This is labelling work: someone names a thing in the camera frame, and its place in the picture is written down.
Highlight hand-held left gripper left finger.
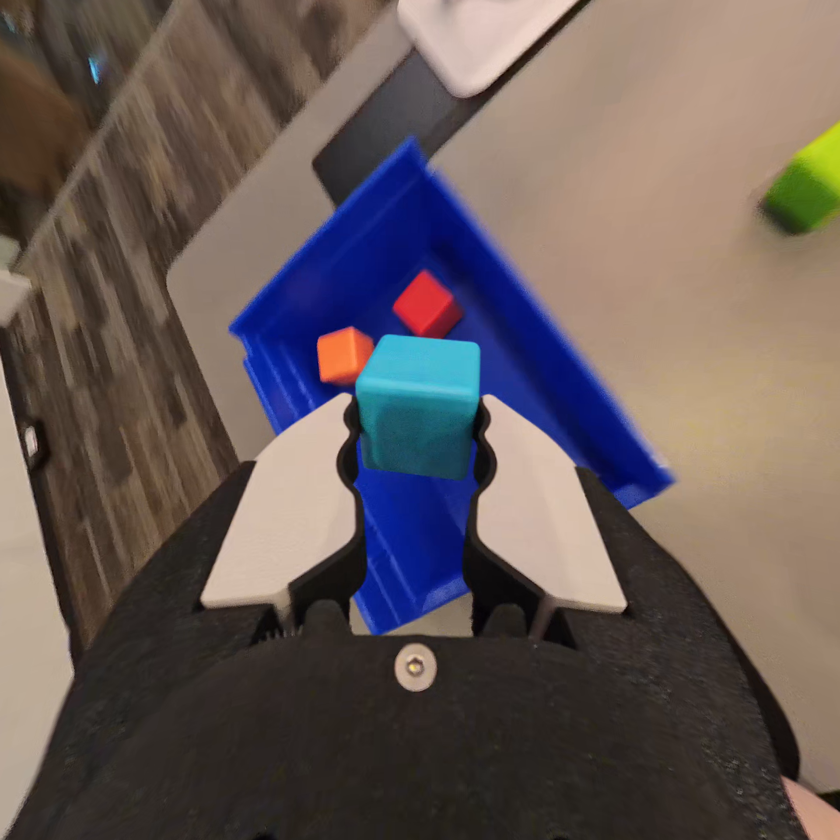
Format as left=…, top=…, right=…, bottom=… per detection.
left=200, top=392, right=368, bottom=631

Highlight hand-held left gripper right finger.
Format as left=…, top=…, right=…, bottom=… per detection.
left=464, top=394, right=628, bottom=634

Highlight teal magnetic cube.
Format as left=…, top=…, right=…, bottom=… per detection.
left=355, top=335, right=484, bottom=481

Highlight orange magnetic cube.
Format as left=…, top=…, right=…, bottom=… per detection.
left=317, top=327, right=378, bottom=388

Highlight red magnetic cube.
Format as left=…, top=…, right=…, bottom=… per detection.
left=392, top=271, right=466, bottom=341

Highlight blue plastic bin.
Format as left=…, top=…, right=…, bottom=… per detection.
left=229, top=137, right=678, bottom=637

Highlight green magnetic cube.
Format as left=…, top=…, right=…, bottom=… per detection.
left=759, top=122, right=840, bottom=238

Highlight black floor device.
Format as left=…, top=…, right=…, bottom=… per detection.
left=19, top=418, right=51, bottom=473

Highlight stacked cardboard boxes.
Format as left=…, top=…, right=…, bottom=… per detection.
left=0, top=46, right=90, bottom=204

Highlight white sign stand base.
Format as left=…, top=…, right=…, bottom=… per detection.
left=397, top=0, right=581, bottom=101

